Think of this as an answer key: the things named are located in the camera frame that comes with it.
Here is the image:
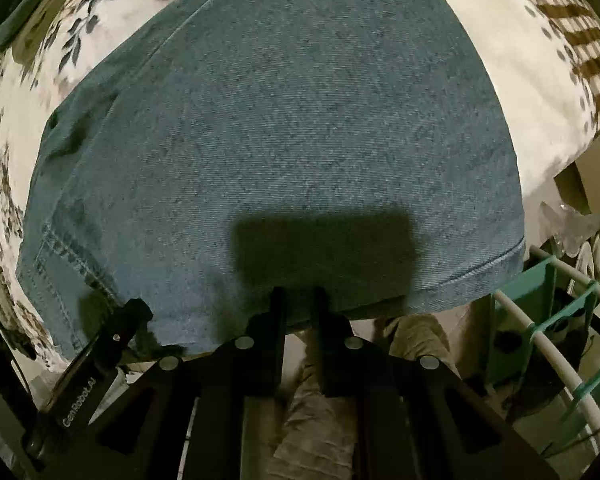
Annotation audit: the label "blue denim jeans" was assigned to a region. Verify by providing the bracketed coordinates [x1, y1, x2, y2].
[17, 0, 524, 359]

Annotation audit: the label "teal plastic rack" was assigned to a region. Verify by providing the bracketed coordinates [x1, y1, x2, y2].
[486, 247, 600, 457]

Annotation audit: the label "small cardboard box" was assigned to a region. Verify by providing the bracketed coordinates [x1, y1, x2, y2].
[554, 134, 600, 214]

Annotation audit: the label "floral bed quilt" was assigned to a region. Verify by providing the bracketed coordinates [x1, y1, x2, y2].
[0, 0, 600, 370]

